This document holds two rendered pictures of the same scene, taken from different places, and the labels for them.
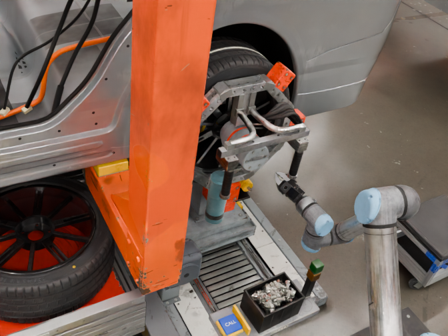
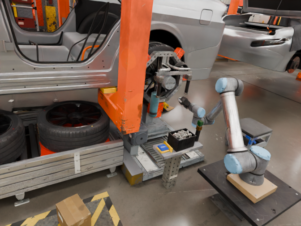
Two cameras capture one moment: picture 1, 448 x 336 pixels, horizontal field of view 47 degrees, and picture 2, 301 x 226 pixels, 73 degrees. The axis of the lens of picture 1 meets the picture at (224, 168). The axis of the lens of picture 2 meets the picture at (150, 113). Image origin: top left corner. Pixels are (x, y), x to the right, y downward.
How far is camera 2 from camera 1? 0.76 m
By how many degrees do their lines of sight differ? 14
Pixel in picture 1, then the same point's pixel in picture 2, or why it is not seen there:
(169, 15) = not seen: outside the picture
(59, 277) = (85, 128)
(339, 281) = (208, 153)
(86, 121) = (99, 64)
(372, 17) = (212, 37)
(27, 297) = (70, 136)
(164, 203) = (133, 79)
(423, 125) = not seen: hidden behind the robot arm
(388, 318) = (236, 132)
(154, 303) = (126, 154)
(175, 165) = (138, 58)
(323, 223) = (200, 110)
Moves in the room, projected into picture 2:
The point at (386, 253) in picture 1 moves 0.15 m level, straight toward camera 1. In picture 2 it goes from (232, 102) to (227, 109)
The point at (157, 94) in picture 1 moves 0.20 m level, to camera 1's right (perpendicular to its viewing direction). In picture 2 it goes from (132, 15) to (163, 19)
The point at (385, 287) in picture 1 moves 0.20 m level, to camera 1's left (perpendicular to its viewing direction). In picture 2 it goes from (233, 118) to (206, 114)
